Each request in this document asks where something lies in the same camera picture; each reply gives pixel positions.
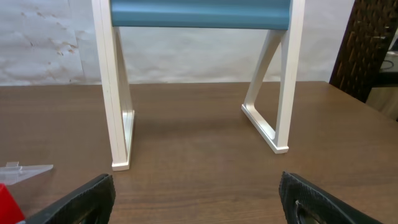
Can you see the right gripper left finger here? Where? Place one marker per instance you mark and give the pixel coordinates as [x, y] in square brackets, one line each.
[90, 199]

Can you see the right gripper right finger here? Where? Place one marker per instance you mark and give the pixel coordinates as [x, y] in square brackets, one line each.
[311, 199]

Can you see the red and yellow tip box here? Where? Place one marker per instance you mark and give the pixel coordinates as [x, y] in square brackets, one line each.
[11, 205]

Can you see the white and blue stand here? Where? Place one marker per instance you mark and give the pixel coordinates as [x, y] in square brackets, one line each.
[199, 14]

